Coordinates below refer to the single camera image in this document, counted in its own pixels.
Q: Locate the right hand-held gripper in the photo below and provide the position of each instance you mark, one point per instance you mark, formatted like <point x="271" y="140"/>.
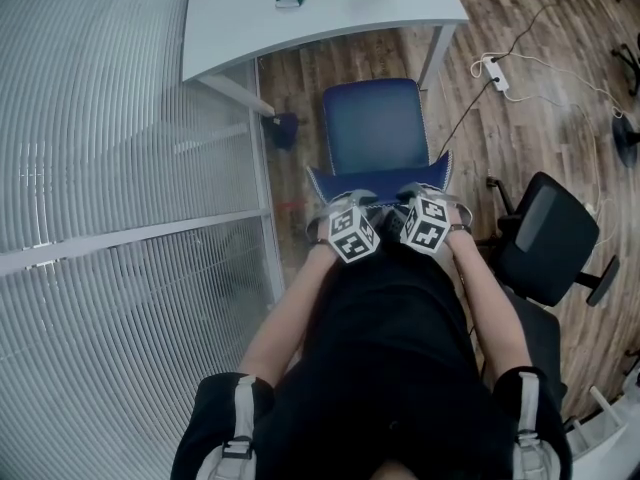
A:
<point x="425" y="223"/>

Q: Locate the black round fan base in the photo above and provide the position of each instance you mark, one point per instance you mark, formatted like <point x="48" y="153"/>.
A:
<point x="627" y="140"/>

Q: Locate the dark blue bag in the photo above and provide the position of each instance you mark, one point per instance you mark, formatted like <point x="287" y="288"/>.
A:
<point x="284" y="130"/>

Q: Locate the black office chair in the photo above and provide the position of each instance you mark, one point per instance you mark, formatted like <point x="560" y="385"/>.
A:
<point x="547" y="238"/>

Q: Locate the person's black shirt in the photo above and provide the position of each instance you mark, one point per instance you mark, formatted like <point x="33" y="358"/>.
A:
<point x="390" y="368"/>

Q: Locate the white power strip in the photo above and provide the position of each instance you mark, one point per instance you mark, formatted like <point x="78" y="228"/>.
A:
<point x="497" y="75"/>

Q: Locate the black swivel chair base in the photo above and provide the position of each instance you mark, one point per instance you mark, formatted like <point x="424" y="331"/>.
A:
<point x="631" y="63"/>

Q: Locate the white table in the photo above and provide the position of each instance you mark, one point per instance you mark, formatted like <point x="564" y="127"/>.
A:
<point x="330" y="15"/>

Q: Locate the blue padded chair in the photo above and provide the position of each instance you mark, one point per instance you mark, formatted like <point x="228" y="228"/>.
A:
<point x="372" y="128"/>

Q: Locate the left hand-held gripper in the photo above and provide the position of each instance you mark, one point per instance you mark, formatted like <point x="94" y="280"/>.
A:
<point x="352" y="235"/>

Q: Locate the frosted glass partition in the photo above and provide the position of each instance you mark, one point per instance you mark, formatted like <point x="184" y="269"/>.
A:
<point x="100" y="193"/>

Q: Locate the dark grey seat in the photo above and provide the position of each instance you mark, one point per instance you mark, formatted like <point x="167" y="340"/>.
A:
<point x="537" y="338"/>

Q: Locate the person's left forearm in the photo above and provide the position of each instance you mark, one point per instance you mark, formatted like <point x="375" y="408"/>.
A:
<point x="295" y="308"/>

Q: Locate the person's right forearm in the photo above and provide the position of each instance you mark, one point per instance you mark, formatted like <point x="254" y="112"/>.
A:
<point x="485" y="308"/>

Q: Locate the dark wristband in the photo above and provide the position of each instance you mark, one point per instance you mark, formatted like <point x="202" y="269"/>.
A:
<point x="460" y="227"/>

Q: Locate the person's black perforated shoe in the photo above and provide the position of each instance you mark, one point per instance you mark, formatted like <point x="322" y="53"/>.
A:
<point x="394" y="224"/>

